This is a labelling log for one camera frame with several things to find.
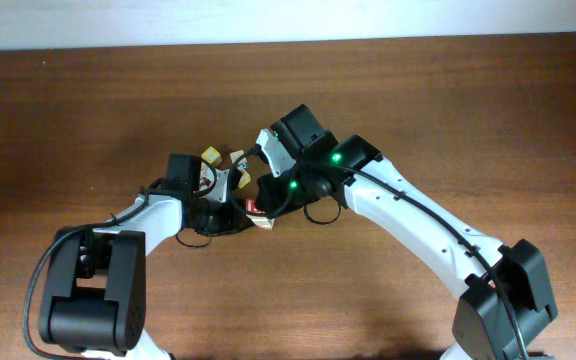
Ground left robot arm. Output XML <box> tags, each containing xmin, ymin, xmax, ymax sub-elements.
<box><xmin>38</xmin><ymin>194</ymin><xmax>253</xmax><ymax>359</ymax></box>

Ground plain wooden picture block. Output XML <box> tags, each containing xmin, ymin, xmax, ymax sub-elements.
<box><xmin>249</xmin><ymin>215</ymin><xmax>275</xmax><ymax>230</ymax></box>

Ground yellow edged picture block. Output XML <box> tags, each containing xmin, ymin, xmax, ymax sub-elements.
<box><xmin>238</xmin><ymin>168</ymin><xmax>251</xmax><ymax>189</ymax></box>

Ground red letter U block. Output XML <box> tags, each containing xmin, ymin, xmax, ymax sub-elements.
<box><xmin>246</xmin><ymin>199</ymin><xmax>260</xmax><ymax>214</ymax></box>

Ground yellow wooden block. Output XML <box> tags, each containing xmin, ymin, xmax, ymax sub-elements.
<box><xmin>201</xmin><ymin>146</ymin><xmax>222</xmax><ymax>167</ymax></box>

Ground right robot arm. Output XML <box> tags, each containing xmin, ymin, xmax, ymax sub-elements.
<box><xmin>255</xmin><ymin>129</ymin><xmax>558</xmax><ymax>359</ymax></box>

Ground plain block orange picture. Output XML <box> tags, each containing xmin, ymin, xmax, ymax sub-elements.
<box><xmin>198</xmin><ymin>168</ymin><xmax>214</xmax><ymax>192</ymax></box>

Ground plain block blue side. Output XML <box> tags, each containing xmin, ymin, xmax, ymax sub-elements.
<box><xmin>230</xmin><ymin>150</ymin><xmax>248</xmax><ymax>169</ymax></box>

